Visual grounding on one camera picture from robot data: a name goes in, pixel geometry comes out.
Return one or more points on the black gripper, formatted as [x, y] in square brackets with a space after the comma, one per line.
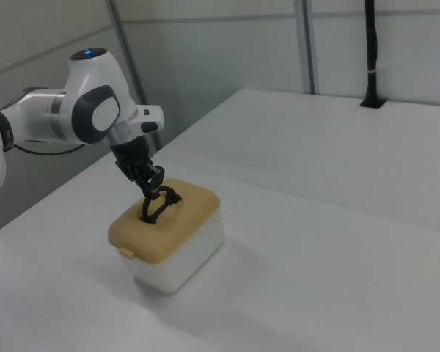
[131, 149]

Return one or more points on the tan plastic case lid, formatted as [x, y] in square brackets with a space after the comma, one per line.
[190, 216]

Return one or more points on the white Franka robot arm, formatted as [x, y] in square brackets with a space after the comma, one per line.
[91, 106]

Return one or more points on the white plastic tool case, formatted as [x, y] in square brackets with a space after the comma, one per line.
[190, 256]

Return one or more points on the black pole with base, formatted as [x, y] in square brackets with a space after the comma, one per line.
[371, 44]

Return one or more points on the grey partition post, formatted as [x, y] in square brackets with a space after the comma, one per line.
[307, 44]
[132, 73]

